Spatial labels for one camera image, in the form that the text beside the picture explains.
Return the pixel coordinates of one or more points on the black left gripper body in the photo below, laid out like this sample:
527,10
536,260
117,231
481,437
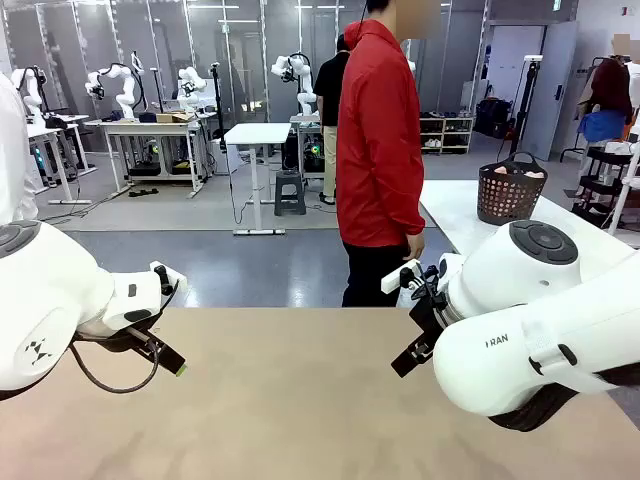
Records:
150,336

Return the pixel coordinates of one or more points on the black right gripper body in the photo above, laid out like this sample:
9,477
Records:
430,315

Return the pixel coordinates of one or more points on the dark perforated plastic basket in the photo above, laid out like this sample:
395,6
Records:
507,200

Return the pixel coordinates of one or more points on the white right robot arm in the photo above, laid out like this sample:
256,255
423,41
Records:
500,360

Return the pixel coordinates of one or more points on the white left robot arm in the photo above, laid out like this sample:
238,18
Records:
45,300

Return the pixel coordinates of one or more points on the person's right forearm red sleeve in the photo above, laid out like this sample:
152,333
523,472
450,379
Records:
407,200

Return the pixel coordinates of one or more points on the person's right hand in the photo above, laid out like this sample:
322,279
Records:
416,246

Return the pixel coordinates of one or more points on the large white table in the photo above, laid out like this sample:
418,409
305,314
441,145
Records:
450,210

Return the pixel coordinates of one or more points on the person in red jacket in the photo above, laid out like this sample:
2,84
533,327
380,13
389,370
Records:
375,150

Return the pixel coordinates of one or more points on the black step stool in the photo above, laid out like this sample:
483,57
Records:
290,195

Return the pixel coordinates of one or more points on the white shoe shelf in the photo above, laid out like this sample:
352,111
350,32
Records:
446,119

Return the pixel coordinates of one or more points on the black bag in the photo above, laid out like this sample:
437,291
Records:
492,117

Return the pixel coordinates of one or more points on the long white lab desk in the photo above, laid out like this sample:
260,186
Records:
150,127

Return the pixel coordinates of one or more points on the cardboard box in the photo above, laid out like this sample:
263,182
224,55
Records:
175,118

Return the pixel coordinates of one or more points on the small white standing desk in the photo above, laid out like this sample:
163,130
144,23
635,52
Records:
257,132

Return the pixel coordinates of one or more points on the person in white clothes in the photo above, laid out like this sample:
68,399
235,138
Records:
12,150

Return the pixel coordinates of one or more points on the black utility cart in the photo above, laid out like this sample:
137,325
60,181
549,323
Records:
600,155

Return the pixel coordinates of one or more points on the thin black tripod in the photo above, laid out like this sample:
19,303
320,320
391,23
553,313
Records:
158,90

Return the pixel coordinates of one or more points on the person in black shirt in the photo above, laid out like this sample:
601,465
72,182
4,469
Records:
330,90

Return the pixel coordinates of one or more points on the blue bag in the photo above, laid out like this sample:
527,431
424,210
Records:
602,125

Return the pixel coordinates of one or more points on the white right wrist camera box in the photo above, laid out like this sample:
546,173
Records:
397,277

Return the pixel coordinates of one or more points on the white rack frame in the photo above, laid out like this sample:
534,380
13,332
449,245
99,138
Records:
620,200

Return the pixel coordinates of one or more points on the black camera tripod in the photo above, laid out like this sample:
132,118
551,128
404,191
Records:
216,100

